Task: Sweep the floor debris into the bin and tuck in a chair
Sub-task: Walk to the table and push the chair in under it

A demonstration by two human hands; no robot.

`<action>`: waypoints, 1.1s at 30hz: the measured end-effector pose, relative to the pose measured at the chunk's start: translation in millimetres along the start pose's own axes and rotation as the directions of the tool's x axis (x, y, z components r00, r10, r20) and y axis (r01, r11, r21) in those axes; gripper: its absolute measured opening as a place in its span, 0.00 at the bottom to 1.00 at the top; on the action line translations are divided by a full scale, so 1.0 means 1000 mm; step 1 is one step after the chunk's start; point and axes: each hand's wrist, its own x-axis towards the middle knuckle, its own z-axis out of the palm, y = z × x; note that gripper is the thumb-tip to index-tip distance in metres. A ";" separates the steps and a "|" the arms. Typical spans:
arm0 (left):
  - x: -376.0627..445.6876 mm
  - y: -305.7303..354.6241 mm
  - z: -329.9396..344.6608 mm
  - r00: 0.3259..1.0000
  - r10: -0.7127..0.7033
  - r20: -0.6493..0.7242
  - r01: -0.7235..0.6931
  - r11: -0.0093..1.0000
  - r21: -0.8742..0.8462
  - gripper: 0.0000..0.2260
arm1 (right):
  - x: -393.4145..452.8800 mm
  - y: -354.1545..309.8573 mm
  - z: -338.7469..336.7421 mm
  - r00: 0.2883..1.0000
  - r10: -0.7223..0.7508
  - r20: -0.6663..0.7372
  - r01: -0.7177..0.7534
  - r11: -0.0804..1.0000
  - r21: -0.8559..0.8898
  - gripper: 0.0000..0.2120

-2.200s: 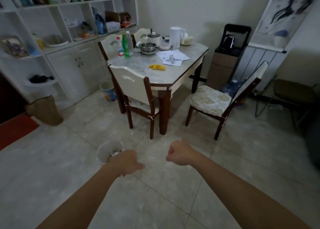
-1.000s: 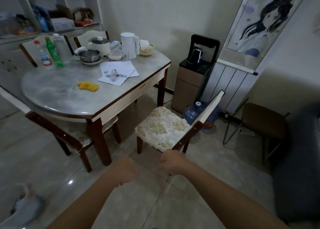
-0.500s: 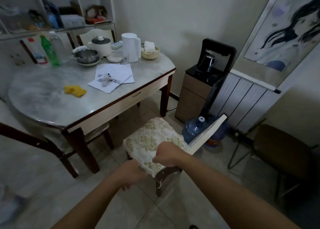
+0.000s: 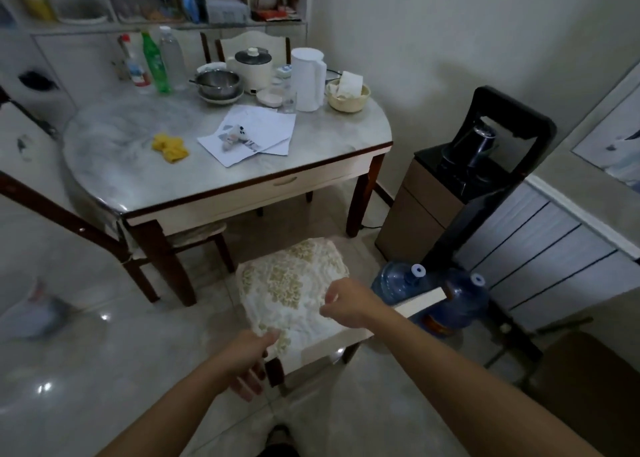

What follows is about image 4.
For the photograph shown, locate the white box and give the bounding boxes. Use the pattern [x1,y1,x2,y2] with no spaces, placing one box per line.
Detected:
[205,0,250,24]

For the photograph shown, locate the black camera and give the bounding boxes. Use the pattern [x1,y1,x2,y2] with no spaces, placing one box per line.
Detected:
[19,70,60,92]

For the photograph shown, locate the white plate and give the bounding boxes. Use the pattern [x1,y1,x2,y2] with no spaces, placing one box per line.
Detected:
[197,91,246,106]

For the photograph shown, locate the cream woven basket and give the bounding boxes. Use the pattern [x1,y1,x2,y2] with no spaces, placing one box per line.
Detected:
[325,79,372,114]

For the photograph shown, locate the white tray of glasses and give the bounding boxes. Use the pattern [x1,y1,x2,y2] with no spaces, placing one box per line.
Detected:
[57,0,110,26]

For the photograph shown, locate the person's left forearm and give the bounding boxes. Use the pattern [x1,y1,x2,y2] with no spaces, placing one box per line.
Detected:
[97,351,241,457]

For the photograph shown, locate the white plastic bin with liner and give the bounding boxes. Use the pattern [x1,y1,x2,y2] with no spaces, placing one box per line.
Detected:
[0,279,79,344]

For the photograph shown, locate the red cap water bottle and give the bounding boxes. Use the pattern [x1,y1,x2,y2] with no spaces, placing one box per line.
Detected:
[119,34,152,92]

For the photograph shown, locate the black shorts with red stripe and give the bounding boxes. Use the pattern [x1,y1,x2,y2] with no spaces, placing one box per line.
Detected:
[257,441,301,457]

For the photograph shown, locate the white square dish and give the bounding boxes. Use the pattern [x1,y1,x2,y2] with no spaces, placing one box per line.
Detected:
[255,89,286,108]

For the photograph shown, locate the framed wall painting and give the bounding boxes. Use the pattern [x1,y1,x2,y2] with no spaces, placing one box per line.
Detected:
[572,84,640,195]

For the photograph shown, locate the yellow bottle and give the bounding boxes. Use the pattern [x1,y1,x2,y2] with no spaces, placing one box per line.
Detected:
[12,0,57,22]

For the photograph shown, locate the grey handheld device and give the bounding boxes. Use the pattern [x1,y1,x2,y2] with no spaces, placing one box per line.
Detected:
[219,125,251,150]

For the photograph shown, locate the printed white paper sheets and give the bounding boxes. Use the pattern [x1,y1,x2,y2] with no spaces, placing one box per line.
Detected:
[197,104,297,168]

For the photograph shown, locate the person's left hand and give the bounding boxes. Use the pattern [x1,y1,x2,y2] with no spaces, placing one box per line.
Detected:
[219,328,282,403]

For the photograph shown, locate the yellow rag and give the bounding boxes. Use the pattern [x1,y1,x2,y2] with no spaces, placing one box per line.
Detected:
[151,132,191,164]

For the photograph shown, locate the blue water jug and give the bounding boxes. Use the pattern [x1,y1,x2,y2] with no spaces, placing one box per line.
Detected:
[423,269,491,340]
[371,260,431,308]

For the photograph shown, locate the clear plastic bottle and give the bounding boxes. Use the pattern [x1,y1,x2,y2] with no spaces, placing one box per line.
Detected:
[158,25,189,92]

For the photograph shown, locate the folded white cloth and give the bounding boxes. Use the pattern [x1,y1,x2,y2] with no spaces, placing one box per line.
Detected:
[335,70,365,98]

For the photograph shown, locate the dark brown seat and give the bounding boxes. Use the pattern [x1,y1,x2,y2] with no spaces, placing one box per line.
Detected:
[519,330,640,457]

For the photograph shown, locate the white pot with lid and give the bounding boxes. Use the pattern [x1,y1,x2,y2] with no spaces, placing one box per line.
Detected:
[227,46,275,95]

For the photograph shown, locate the tray with orange fruit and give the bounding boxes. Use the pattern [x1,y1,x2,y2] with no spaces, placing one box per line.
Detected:
[117,1,183,24]

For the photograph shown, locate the green plastic bottle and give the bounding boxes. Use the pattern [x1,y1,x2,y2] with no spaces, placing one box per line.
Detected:
[141,31,172,95]

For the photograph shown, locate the person's right forearm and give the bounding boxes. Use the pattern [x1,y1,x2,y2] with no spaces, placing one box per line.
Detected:
[372,301,603,457]

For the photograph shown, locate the steel mixing bowl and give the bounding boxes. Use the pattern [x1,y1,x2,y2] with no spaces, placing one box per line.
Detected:
[192,69,243,100]

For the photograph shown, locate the marble top dining table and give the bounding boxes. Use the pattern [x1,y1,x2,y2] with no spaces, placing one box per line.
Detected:
[62,79,395,308]

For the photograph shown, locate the person's right hand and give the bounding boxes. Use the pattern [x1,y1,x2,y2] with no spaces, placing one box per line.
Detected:
[319,277,390,330]

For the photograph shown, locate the white back wooden chair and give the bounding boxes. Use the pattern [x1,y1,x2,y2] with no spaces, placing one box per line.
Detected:
[215,30,292,68]
[0,85,236,306]
[235,236,447,398]
[179,30,212,65]

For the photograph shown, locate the clear drinking glass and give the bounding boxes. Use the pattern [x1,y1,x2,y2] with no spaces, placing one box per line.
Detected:
[279,79,299,114]

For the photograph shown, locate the white electric kettle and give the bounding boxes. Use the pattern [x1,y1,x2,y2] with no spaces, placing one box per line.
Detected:
[291,47,329,112]

